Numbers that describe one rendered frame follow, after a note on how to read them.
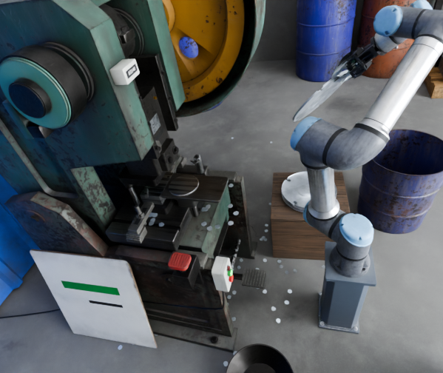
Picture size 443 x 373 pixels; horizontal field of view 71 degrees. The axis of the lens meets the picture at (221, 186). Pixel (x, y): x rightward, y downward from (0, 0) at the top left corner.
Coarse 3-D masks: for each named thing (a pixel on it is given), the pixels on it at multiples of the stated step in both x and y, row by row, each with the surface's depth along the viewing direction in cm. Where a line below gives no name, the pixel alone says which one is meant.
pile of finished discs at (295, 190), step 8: (296, 176) 179; (304, 176) 178; (288, 184) 175; (296, 184) 174; (304, 184) 172; (288, 192) 170; (296, 192) 169; (304, 192) 167; (336, 192) 164; (288, 200) 166; (296, 200) 165; (304, 200) 164; (296, 208) 163
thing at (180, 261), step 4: (176, 252) 104; (172, 256) 103; (176, 256) 103; (180, 256) 103; (184, 256) 102; (188, 256) 102; (172, 260) 102; (176, 260) 102; (180, 260) 101; (184, 260) 101; (188, 260) 101; (168, 264) 101; (172, 264) 101; (176, 264) 100; (180, 264) 100; (184, 264) 100; (188, 264) 100; (172, 268) 100; (176, 268) 100; (180, 268) 99; (184, 268) 99
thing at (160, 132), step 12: (144, 96) 102; (156, 96) 107; (156, 108) 109; (156, 120) 109; (156, 132) 110; (168, 144) 114; (168, 156) 113; (132, 168) 116; (144, 168) 114; (156, 168) 113; (168, 168) 115
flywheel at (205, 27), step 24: (168, 0) 113; (192, 0) 112; (216, 0) 110; (240, 0) 105; (168, 24) 117; (192, 24) 118; (216, 24) 115; (240, 24) 110; (216, 48) 122; (240, 48) 117; (192, 72) 131; (216, 72) 124; (192, 96) 135
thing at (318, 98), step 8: (344, 72) 120; (328, 88) 126; (336, 88) 137; (312, 96) 120; (320, 96) 132; (328, 96) 142; (304, 104) 122; (312, 104) 135; (296, 112) 127; (304, 112) 135; (296, 120) 137
